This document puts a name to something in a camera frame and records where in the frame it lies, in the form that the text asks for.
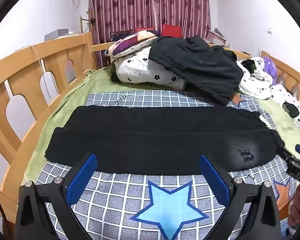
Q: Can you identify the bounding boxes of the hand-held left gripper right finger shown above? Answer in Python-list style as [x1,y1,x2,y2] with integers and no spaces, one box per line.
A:
[199,154,282,240]

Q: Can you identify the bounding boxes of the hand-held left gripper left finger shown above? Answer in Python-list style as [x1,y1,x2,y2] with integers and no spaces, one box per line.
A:
[15,152,98,240]

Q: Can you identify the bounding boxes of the black pants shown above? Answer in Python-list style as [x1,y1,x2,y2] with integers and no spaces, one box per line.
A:
[45,105,285,175]

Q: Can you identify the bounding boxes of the person's right hand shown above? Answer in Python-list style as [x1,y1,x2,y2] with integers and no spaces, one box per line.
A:
[287,184,300,230]

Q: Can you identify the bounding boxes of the grey checked star blanket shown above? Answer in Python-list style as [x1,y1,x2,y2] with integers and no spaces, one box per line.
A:
[37,90,300,240]

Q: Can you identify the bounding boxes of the white floral pillow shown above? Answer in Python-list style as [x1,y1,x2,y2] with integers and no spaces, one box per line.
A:
[270,84,300,134]

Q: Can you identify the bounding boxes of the green bed sheet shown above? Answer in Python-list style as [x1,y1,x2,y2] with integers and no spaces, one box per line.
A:
[25,69,300,188]

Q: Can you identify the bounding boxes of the purple cloth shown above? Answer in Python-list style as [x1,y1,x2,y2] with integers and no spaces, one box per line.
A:
[262,56,278,77]

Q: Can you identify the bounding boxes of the black jacket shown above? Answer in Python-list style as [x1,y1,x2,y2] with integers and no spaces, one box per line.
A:
[149,35,244,106]

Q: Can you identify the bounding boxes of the white floral quilt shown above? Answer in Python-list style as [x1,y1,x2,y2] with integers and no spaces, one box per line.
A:
[111,46,273,100]

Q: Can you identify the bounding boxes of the pile of desk clutter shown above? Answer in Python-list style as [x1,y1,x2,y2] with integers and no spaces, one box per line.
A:
[206,27,252,55]

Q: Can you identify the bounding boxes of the grey box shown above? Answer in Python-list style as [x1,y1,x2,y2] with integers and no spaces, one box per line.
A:
[44,29,75,42]

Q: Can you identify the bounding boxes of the wooden coat rack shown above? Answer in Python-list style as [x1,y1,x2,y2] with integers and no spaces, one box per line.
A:
[80,10,95,33]

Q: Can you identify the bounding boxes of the red chair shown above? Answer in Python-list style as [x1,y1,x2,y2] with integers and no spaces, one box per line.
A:
[134,27,155,34]
[161,24,182,38]

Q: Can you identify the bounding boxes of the maroon floral curtain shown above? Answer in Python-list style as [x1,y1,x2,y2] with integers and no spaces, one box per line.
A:
[87,0,212,53]

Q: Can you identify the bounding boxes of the white cable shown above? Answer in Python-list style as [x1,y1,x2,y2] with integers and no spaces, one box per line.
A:
[15,45,52,98]

